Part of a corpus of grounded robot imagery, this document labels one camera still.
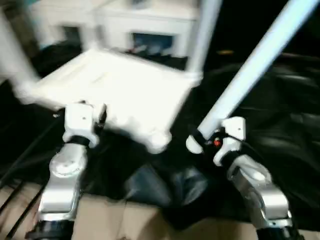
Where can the white plastic table top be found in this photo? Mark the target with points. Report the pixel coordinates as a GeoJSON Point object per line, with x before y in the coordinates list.
{"type": "Point", "coordinates": [112, 82]}

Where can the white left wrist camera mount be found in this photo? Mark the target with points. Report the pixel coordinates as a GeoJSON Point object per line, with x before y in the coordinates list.
{"type": "Point", "coordinates": [80, 120]}

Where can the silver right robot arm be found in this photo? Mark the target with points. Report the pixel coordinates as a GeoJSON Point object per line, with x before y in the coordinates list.
{"type": "Point", "coordinates": [260, 190]}

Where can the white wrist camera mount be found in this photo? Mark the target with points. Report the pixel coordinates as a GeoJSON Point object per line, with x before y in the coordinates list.
{"type": "Point", "coordinates": [235, 127]}
{"type": "Point", "coordinates": [80, 120]}

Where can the small tan label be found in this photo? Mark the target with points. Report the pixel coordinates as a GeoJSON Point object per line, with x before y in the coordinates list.
{"type": "Point", "coordinates": [225, 52]}

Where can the white plastic table leg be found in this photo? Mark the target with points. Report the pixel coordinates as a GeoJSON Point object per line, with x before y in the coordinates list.
{"type": "Point", "coordinates": [250, 70]}
{"type": "Point", "coordinates": [202, 37]}
{"type": "Point", "coordinates": [15, 50]}

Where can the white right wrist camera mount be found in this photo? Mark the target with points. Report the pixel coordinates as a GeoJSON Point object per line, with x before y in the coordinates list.
{"type": "Point", "coordinates": [235, 127]}

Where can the black metal stand frame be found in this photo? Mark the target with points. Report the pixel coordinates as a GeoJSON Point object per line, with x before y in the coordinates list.
{"type": "Point", "coordinates": [15, 200]}

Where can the black backdrop cloth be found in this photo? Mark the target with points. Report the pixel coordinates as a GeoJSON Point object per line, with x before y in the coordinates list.
{"type": "Point", "coordinates": [237, 20]}

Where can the black work mat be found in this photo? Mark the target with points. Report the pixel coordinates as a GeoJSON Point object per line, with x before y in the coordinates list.
{"type": "Point", "coordinates": [275, 100]}

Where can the white glass-door sideboard cabinet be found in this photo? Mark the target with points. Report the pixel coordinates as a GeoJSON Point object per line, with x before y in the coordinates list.
{"type": "Point", "coordinates": [150, 22]}

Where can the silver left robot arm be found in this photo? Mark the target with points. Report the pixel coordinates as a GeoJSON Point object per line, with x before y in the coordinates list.
{"type": "Point", "coordinates": [62, 180]}

